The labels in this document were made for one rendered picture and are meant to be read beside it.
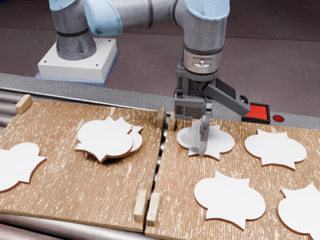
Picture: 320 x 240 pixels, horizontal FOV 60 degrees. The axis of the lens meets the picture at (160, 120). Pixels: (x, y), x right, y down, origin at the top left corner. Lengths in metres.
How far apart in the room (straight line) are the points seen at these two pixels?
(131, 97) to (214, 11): 0.46
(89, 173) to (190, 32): 0.37
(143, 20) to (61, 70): 0.60
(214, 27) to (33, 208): 0.48
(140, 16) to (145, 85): 2.06
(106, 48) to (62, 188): 0.67
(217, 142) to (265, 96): 1.94
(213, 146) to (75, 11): 0.66
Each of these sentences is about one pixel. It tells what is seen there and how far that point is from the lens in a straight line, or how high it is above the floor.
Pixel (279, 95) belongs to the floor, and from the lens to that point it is 2.67.
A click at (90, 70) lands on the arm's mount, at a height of 0.91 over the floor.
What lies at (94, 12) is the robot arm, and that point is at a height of 1.26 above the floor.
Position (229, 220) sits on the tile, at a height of 0.94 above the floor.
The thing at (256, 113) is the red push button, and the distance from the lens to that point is 0.83.
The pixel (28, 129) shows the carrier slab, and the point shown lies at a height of 0.94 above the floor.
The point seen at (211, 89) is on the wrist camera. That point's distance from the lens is 0.57.
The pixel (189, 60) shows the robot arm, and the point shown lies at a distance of 0.53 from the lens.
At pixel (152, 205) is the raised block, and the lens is 0.55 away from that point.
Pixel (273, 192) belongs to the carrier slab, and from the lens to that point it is 0.64.
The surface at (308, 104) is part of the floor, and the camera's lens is 2.66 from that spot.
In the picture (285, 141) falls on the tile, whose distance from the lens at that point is 0.74.
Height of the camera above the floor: 1.42
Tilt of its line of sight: 41 degrees down
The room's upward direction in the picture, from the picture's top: straight up
